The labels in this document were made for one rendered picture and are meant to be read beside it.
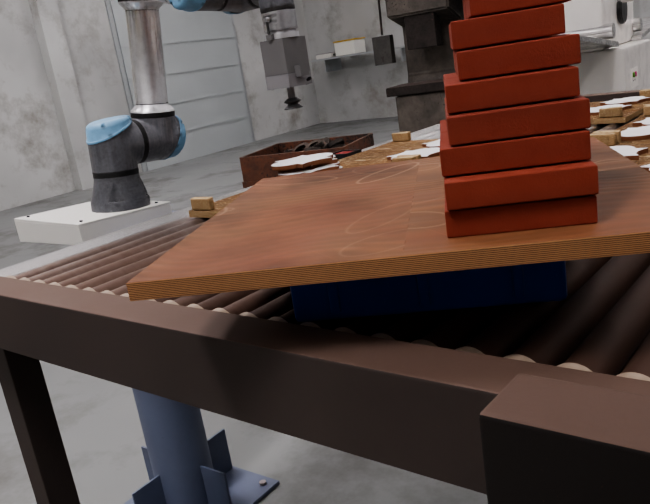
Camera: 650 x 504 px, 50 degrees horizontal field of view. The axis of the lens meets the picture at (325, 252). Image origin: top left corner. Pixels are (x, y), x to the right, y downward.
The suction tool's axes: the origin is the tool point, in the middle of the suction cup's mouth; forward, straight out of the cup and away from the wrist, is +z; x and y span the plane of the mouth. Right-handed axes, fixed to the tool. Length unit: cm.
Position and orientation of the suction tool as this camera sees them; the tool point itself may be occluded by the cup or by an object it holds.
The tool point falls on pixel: (293, 108)
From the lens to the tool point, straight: 157.7
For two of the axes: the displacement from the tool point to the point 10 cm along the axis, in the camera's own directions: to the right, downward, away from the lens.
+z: 1.5, 9.5, 2.6
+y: 5.6, -3.0, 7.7
